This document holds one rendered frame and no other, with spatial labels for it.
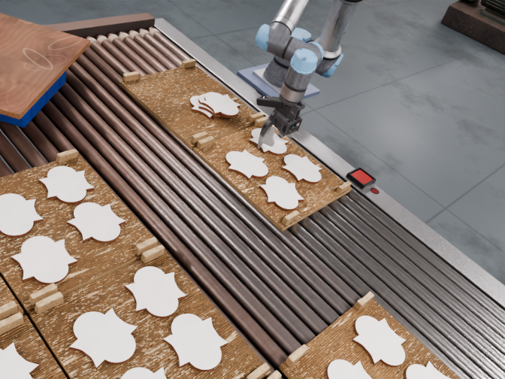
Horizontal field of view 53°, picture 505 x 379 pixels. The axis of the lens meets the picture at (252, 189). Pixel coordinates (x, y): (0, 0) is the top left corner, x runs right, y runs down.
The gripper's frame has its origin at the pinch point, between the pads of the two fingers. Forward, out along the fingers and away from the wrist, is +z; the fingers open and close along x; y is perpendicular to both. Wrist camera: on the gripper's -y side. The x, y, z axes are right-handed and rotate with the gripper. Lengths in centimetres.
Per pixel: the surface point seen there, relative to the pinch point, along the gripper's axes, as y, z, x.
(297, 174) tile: 17.4, -0.9, -4.1
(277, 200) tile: 22.6, -1.0, -19.6
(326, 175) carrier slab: 22.3, 0.1, 6.1
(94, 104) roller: -46, 4, -39
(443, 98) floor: -43, 95, 318
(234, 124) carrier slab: -13.6, 1.0, -3.8
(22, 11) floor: -281, 101, 51
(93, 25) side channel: -88, 1, -13
